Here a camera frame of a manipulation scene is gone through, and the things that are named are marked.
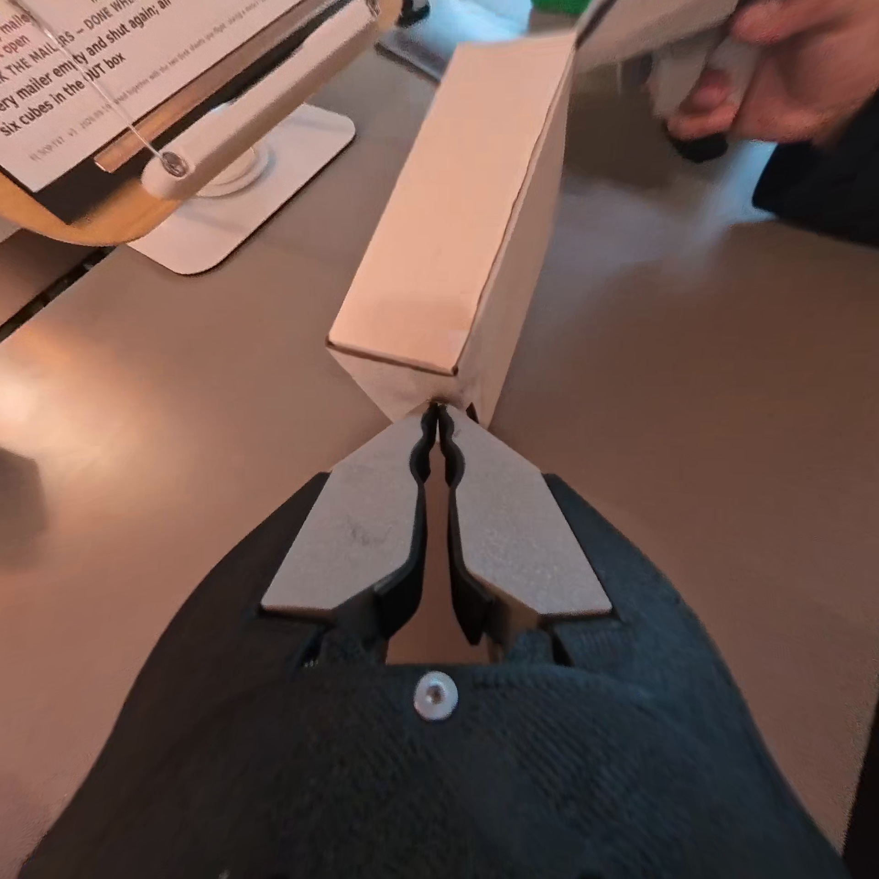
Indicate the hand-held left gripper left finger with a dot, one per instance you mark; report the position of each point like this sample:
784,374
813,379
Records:
357,529

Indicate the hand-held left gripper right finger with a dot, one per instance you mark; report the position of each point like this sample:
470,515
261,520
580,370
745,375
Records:
522,542

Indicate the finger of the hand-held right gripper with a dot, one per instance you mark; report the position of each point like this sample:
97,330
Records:
638,31

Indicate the white cardboard mailer box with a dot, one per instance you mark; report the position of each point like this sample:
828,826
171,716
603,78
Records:
453,220

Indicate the person's right hand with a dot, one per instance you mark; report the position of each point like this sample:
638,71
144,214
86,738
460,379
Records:
810,62

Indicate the dark grey tray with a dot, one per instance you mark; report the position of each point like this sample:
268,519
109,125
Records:
412,58

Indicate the white display stand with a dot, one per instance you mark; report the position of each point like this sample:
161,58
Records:
206,240

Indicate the instruction sheet on stand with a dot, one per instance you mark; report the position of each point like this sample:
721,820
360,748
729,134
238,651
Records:
82,230

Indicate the printed instruction sheet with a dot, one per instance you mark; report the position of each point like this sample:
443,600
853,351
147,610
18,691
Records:
137,75

